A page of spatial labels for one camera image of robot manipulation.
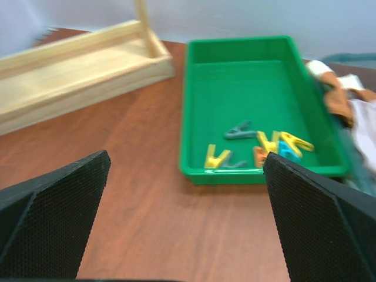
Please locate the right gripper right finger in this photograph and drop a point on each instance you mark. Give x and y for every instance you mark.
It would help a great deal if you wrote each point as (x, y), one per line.
(326, 229)

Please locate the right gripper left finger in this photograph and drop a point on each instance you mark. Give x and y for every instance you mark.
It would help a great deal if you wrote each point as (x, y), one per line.
(46, 221)

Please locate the clear plastic laundry bin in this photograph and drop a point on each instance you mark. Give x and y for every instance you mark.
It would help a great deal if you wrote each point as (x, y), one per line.
(359, 177)

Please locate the blue clothespin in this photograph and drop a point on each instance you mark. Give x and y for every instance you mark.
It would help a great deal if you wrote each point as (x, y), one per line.
(286, 151)

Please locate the yellow clothespin right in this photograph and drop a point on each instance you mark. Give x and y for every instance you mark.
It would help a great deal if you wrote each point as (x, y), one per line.
(295, 143)

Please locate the yellow clothespin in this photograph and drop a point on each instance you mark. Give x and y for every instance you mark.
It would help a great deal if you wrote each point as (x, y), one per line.
(269, 145)
(212, 161)
(295, 143)

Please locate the yellow clothespin middle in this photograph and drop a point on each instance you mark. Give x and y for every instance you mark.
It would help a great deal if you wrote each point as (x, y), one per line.
(269, 145)

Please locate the orange clothespin front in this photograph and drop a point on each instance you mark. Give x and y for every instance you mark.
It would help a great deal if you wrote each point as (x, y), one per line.
(260, 156)

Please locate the grey clothespin front left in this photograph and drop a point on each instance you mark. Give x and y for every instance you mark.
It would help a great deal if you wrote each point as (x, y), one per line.
(229, 164)

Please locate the dark grey clothespin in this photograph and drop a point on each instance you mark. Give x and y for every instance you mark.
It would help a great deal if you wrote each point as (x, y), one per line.
(240, 131)

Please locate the yellow clothespin front left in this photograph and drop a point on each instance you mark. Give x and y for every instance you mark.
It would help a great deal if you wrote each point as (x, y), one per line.
(212, 161)

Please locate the pile of clothes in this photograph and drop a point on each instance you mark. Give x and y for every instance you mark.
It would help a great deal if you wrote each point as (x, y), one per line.
(347, 98)

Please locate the wooden clothes rack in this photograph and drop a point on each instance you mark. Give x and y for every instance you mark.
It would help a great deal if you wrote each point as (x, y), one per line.
(60, 77)

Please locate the green plastic tray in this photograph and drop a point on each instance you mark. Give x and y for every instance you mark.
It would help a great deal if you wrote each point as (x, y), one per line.
(263, 80)

